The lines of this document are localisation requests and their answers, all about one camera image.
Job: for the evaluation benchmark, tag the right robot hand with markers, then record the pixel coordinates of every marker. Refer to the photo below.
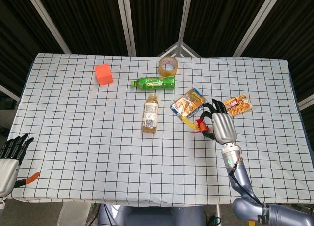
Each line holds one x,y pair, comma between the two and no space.
222,126

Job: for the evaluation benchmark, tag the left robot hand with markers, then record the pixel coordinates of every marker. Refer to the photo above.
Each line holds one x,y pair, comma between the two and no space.
8,165

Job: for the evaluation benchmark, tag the colourful feather shuttlecock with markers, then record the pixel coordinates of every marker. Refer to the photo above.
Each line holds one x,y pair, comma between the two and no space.
196,124

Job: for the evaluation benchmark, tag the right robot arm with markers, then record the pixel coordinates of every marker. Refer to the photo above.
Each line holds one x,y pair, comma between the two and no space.
247,186

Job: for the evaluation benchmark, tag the robot base body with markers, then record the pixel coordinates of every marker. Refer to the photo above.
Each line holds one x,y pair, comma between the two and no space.
152,216

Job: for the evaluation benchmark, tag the orange snack box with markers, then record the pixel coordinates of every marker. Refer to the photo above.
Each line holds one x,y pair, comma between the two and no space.
239,105

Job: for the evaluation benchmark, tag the blue snack bag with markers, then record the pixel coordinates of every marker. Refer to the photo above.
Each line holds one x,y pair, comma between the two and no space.
189,104

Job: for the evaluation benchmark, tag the yellow tea bottle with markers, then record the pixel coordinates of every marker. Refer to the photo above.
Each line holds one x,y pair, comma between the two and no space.
150,114

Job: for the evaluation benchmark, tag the green tea bottle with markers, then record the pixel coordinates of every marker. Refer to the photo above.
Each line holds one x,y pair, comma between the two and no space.
154,83

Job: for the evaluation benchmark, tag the brown packing tape roll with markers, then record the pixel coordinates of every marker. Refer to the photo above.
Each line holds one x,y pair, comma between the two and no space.
168,66

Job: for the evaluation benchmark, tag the checkered white tablecloth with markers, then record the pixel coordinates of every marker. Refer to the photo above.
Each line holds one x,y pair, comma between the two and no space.
98,149

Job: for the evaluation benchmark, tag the orange foam cube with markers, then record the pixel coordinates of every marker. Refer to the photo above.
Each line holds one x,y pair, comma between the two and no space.
104,74

